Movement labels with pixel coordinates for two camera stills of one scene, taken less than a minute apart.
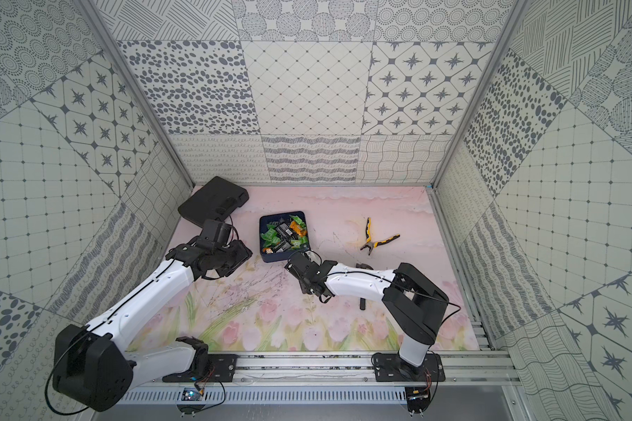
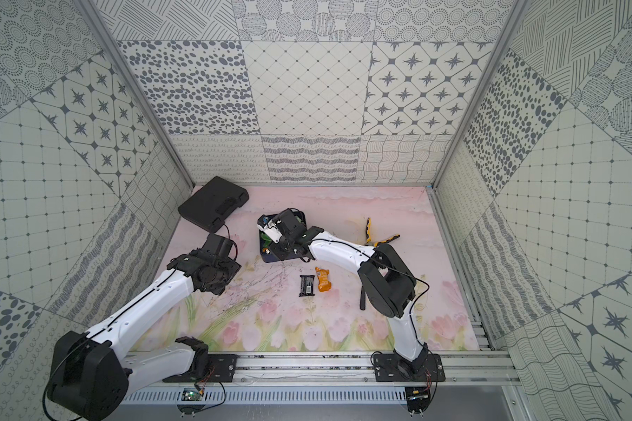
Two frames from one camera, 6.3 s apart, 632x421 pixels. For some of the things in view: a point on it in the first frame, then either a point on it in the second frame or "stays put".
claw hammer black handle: (362, 301) stays put
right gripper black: (304, 286) -> (281, 254)
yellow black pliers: (373, 245) stays put
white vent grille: (268, 396) stays put
